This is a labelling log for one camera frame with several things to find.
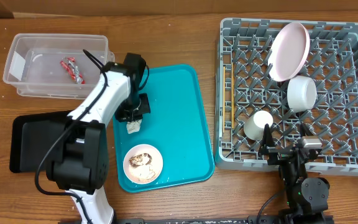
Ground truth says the white bowl in rack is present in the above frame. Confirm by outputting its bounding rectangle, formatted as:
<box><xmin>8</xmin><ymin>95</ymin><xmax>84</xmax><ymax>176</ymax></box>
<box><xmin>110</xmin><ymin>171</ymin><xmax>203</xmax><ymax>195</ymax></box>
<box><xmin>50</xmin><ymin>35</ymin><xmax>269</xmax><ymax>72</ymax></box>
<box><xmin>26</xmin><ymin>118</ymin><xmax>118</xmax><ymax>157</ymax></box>
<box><xmin>287</xmin><ymin>75</ymin><xmax>317</xmax><ymax>113</ymax></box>

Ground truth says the white bowl with leftovers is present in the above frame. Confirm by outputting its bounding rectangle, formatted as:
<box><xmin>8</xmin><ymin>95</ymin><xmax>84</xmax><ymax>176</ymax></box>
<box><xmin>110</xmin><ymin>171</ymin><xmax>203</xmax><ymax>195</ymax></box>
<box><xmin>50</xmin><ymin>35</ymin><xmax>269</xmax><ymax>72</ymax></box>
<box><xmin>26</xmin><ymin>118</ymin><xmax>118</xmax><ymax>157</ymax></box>
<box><xmin>123</xmin><ymin>144</ymin><xmax>163</xmax><ymax>185</ymax></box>

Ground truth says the grey dishwasher rack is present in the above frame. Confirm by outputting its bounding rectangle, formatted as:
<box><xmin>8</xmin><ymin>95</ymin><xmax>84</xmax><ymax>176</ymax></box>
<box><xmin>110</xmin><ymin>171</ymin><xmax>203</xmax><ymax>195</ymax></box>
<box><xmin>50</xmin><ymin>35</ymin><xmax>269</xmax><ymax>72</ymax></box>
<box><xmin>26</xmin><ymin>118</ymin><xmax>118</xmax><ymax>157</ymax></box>
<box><xmin>214</xmin><ymin>18</ymin><xmax>358</xmax><ymax>176</ymax></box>

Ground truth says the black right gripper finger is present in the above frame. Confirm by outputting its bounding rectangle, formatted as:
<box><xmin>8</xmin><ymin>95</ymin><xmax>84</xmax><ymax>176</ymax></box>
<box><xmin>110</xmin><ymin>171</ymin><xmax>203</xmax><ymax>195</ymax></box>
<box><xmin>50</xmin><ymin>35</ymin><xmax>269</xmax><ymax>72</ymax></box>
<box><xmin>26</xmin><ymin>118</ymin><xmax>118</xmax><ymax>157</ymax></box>
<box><xmin>261</xmin><ymin>124</ymin><xmax>275</xmax><ymax>149</ymax></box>
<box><xmin>300</xmin><ymin>122</ymin><xmax>313</xmax><ymax>138</ymax></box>

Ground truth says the black plastic tray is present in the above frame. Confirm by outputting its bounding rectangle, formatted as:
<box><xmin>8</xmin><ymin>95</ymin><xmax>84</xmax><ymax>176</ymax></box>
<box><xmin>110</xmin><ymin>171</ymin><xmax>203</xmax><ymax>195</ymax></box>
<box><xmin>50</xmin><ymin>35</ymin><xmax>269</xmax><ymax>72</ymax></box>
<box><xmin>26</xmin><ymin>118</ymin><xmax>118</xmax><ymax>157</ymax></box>
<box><xmin>9</xmin><ymin>111</ymin><xmax>70</xmax><ymax>173</ymax></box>

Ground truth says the white round plate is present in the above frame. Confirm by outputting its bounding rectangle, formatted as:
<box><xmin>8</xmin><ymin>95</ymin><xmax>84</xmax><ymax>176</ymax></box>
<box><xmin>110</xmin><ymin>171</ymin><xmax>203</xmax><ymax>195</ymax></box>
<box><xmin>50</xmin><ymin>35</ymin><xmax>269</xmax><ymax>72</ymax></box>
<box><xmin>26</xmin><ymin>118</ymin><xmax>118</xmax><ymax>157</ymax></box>
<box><xmin>268</xmin><ymin>22</ymin><xmax>310</xmax><ymax>82</ymax></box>

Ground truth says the red snack wrapper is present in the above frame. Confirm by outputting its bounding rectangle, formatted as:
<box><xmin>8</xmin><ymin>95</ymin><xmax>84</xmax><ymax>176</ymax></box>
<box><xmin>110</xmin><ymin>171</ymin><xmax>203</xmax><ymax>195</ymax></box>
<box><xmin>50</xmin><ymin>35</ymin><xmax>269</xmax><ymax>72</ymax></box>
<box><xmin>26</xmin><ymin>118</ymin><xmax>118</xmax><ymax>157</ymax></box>
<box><xmin>60</xmin><ymin>57</ymin><xmax>85</xmax><ymax>84</ymax></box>

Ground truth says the white napkin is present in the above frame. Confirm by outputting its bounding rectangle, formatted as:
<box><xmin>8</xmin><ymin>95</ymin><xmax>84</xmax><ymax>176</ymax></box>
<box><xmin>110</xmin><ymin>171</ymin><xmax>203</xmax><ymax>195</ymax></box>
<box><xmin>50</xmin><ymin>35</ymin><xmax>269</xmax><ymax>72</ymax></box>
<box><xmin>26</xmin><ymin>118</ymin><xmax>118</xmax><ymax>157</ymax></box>
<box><xmin>126</xmin><ymin>119</ymin><xmax>142</xmax><ymax>134</ymax></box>

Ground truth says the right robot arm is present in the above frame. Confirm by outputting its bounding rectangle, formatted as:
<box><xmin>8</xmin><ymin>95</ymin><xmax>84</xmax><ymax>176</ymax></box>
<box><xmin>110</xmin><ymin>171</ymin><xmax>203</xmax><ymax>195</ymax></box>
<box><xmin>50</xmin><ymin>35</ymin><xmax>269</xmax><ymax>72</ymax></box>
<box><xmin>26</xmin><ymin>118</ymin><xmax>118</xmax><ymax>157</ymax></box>
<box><xmin>255</xmin><ymin>123</ymin><xmax>334</xmax><ymax>224</ymax></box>

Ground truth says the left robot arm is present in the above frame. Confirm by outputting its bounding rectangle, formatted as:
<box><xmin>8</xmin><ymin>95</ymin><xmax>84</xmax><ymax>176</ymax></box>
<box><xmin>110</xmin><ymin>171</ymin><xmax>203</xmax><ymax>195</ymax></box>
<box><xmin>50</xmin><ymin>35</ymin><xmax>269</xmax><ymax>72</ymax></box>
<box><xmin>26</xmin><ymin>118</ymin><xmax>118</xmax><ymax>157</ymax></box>
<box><xmin>40</xmin><ymin>52</ymin><xmax>150</xmax><ymax>223</ymax></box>

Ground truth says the white plastic cup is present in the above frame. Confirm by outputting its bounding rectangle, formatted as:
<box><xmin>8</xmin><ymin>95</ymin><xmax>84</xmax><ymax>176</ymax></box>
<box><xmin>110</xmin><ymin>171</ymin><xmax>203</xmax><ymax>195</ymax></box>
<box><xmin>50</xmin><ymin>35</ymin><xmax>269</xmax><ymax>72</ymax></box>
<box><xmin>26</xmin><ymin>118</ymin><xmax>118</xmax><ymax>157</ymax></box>
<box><xmin>243</xmin><ymin>110</ymin><xmax>273</xmax><ymax>141</ymax></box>

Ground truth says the teal serving tray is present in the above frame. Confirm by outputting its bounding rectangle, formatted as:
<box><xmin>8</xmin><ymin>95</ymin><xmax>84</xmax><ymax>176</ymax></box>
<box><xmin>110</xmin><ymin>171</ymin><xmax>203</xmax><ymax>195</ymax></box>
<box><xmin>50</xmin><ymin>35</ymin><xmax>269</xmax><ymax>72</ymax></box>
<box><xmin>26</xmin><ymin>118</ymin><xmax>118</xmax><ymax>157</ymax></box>
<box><xmin>111</xmin><ymin>64</ymin><xmax>214</xmax><ymax>193</ymax></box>

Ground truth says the clear plastic bin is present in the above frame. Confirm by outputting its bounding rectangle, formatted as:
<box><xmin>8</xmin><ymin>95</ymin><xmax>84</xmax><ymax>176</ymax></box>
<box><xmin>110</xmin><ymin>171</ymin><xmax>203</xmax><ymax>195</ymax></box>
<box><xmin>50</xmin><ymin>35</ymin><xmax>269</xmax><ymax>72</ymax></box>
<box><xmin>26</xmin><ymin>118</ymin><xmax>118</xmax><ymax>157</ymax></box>
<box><xmin>3</xmin><ymin>34</ymin><xmax>115</xmax><ymax>99</ymax></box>

